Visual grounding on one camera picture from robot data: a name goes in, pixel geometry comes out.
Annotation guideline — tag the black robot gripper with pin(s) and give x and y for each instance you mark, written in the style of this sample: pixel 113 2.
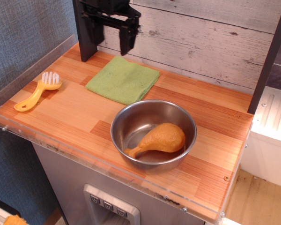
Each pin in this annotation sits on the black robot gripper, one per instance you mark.
pixel 113 13

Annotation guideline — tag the green towel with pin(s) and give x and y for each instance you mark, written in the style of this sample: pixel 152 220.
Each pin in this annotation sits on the green towel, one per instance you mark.
pixel 122 81

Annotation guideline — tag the yellow dish brush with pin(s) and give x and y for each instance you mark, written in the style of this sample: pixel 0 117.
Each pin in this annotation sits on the yellow dish brush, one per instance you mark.
pixel 49 81

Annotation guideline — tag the stainless steel bowl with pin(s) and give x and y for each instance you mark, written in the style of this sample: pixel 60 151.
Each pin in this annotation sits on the stainless steel bowl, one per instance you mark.
pixel 133 122

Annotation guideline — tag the orange toy chicken drumstick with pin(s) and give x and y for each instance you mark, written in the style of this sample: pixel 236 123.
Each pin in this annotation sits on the orange toy chicken drumstick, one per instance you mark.
pixel 166 137

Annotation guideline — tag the grey toy fridge cabinet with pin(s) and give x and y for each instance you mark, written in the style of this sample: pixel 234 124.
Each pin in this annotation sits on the grey toy fridge cabinet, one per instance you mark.
pixel 89 197

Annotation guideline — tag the white toy sink unit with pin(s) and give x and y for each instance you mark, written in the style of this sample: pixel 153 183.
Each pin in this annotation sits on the white toy sink unit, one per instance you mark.
pixel 262 153

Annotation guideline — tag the clear acrylic table guard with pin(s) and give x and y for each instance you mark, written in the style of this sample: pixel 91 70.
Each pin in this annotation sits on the clear acrylic table guard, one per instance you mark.
pixel 191 187

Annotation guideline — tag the orange object at corner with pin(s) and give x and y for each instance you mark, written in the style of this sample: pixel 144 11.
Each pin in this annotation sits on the orange object at corner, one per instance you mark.
pixel 14 220

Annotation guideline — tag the dark left frame post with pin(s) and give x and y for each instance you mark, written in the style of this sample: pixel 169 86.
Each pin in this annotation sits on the dark left frame post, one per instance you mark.
pixel 87 48

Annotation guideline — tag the dark frame post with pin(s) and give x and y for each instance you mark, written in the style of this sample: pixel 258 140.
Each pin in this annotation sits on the dark frame post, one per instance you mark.
pixel 87 48
pixel 271 56

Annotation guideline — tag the dark right frame post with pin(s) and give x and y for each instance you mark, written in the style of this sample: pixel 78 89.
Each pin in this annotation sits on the dark right frame post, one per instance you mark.
pixel 271 56

